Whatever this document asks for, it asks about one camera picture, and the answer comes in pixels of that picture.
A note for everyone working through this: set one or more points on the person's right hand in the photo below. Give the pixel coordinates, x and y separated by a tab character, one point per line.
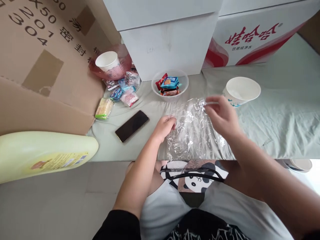
225	117

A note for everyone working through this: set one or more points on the person's left hand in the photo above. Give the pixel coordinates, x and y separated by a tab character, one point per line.
162	127

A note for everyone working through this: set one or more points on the person's right fingers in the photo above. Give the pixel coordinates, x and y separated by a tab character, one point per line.
215	118

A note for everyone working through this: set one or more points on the person's left fingers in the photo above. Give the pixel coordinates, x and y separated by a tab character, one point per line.
172	122

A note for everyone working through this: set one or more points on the person's right thumb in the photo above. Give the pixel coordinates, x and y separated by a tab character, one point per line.
212	106

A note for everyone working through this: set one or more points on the person's right index finger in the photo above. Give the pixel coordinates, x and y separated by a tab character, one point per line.
215	98

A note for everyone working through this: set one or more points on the clear cling film sheet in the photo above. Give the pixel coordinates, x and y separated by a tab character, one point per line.
192	132

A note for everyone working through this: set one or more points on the white paper cup blue print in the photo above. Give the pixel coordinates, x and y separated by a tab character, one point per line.
243	92

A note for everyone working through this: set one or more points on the orange snack packet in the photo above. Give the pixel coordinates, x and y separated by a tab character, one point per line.
171	93

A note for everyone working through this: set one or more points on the clear plastic bowl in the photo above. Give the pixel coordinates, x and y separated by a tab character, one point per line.
183	80

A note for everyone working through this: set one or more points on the teal snack packet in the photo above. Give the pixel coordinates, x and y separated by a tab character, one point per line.
179	86

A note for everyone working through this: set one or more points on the black smartphone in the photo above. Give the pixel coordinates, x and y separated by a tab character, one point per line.
132	126

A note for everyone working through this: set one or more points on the blue snack packet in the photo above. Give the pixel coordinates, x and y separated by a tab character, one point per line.
170	82

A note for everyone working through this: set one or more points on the red snack packet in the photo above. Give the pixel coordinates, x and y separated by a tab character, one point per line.
161	80

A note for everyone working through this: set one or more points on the pile of small candy packets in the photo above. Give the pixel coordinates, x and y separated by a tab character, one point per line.
125	90

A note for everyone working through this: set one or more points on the light green cloth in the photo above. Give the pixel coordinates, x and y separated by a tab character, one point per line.
280	120

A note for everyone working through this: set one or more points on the yellow green wafer packet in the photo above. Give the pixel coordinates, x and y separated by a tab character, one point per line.
103	108

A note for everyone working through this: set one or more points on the white carton red print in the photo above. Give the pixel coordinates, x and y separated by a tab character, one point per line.
250	37

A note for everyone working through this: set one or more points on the plain white carton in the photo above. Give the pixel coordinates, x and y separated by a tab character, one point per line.
170	42

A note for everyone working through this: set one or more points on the pink ribbed glass bowl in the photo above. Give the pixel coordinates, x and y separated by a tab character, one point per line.
122	62

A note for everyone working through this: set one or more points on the person's body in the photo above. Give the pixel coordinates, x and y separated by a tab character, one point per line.
162	212

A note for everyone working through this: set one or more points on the white paper bowl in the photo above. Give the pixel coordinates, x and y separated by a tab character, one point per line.
301	165

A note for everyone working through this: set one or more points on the brown cardboard piece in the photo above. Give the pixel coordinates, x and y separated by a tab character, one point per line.
311	32

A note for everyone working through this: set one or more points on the pale yellow plastic jug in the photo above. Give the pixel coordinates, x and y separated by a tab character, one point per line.
42	152

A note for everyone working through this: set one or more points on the large brown cardboard box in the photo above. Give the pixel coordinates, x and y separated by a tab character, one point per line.
50	62

